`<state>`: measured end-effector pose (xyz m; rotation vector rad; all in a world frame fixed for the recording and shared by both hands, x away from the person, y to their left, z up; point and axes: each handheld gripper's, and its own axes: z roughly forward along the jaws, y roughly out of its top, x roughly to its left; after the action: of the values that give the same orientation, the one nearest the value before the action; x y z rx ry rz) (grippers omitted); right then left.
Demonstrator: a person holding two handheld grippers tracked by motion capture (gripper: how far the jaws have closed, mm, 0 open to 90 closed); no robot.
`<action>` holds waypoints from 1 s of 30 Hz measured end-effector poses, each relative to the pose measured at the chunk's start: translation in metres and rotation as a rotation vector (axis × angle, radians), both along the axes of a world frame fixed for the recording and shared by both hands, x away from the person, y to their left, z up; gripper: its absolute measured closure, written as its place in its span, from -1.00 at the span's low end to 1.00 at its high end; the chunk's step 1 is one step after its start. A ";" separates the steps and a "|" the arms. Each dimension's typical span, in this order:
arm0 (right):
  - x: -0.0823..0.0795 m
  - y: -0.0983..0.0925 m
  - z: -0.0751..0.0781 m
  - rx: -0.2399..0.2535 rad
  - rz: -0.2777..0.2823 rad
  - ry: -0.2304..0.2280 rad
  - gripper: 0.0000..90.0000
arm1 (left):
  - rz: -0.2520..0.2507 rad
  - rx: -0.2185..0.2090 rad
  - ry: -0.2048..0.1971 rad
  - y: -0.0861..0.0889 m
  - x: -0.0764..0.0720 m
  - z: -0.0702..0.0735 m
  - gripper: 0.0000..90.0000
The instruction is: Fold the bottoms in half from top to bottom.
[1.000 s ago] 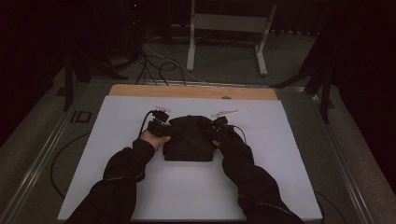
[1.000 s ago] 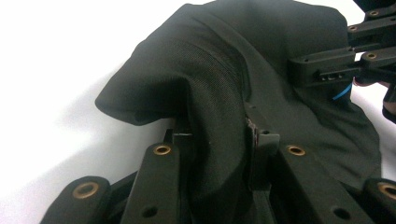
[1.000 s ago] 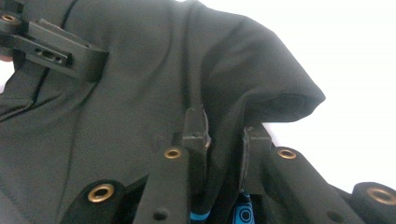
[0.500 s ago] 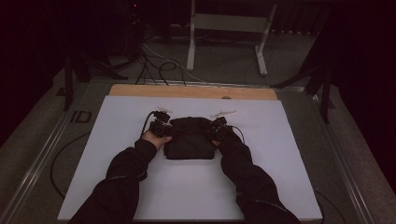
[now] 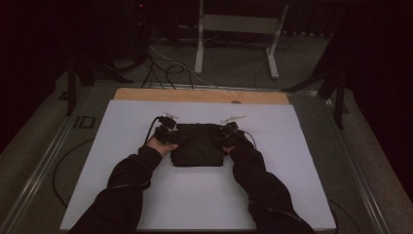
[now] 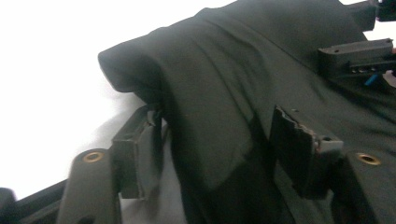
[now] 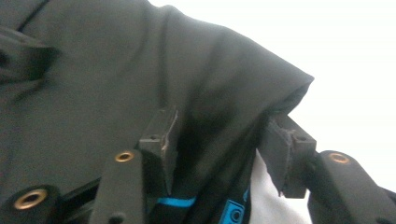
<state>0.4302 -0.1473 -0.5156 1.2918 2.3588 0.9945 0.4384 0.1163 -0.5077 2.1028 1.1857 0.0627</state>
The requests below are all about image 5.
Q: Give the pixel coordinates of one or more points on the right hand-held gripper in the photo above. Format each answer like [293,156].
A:
[229,133]

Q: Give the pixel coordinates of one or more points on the white metal stand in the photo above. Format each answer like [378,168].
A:
[237,24]

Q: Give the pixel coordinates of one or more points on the dark equipment rack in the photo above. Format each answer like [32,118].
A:
[139,29]

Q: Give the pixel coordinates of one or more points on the black stand with angled legs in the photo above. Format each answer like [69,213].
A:
[334,81]

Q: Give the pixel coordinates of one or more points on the white table sheet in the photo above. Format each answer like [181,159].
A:
[195,201]

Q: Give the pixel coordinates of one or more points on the aluminium floor rail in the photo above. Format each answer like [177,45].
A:
[211,87]
[360,175]
[39,169]

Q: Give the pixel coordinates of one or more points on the black tripod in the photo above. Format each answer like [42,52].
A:
[81,74]

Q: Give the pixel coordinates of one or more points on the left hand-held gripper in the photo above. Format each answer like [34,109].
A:
[165,130]

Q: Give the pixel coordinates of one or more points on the black shorts with teal print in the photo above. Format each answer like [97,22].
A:
[198,146]

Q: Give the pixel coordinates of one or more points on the person's right hand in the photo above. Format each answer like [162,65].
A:
[227,149]

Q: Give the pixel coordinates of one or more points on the person's left hand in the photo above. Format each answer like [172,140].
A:
[160,148]

